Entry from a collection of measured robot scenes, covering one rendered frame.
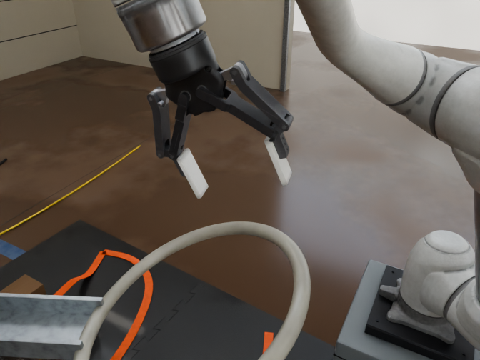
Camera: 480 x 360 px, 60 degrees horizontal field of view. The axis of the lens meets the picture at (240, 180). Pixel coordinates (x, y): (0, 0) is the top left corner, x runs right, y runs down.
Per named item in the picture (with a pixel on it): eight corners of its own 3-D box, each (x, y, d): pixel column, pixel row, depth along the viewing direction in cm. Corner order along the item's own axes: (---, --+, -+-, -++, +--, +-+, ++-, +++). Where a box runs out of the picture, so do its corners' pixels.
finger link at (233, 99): (206, 83, 53) (209, 74, 52) (280, 128, 53) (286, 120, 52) (193, 96, 50) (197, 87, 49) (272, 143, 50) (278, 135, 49)
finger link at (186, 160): (180, 158, 57) (176, 159, 57) (201, 198, 60) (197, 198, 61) (188, 147, 59) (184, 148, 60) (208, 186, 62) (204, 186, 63)
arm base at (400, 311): (384, 275, 135) (388, 262, 132) (458, 300, 126) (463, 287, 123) (371, 314, 121) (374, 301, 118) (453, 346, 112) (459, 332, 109)
